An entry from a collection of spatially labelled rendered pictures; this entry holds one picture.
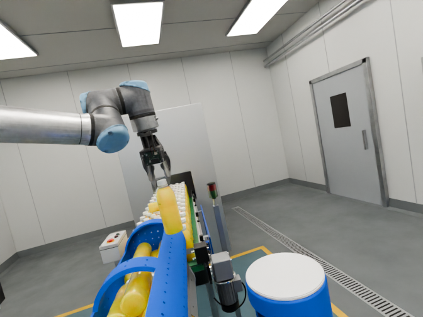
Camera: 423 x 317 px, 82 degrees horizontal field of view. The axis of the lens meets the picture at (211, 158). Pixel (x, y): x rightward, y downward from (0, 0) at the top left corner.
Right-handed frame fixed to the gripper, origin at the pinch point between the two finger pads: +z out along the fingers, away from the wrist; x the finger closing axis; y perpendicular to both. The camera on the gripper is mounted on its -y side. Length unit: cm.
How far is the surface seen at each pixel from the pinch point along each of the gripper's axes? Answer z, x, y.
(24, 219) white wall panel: 101, -338, -383
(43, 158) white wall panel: -2, -277, -405
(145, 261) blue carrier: 19.1, -8.5, 18.7
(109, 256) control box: 43, -45, -38
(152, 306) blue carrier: 19.3, -3.5, 38.4
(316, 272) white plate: 40, 46, 17
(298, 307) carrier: 42, 34, 27
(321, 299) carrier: 43, 43, 25
